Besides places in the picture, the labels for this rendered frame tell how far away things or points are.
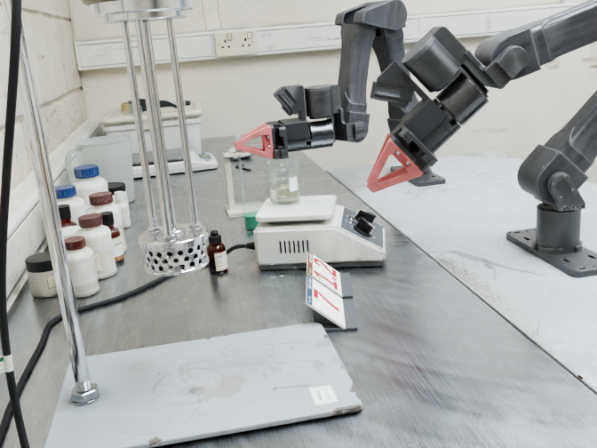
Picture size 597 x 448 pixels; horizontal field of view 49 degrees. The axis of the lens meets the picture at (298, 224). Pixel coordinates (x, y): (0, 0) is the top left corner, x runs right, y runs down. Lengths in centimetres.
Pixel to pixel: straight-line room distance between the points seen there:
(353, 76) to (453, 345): 77
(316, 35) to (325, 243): 155
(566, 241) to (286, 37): 162
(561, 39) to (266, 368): 59
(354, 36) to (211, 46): 108
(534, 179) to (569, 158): 5
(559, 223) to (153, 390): 62
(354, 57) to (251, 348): 80
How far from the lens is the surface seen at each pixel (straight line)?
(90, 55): 243
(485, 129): 278
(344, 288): 93
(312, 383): 69
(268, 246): 101
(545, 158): 101
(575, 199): 102
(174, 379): 73
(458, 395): 69
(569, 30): 100
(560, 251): 104
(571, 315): 87
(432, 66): 92
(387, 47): 148
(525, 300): 90
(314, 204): 105
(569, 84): 294
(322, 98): 135
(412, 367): 73
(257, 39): 243
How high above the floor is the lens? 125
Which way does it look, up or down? 16 degrees down
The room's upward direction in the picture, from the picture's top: 5 degrees counter-clockwise
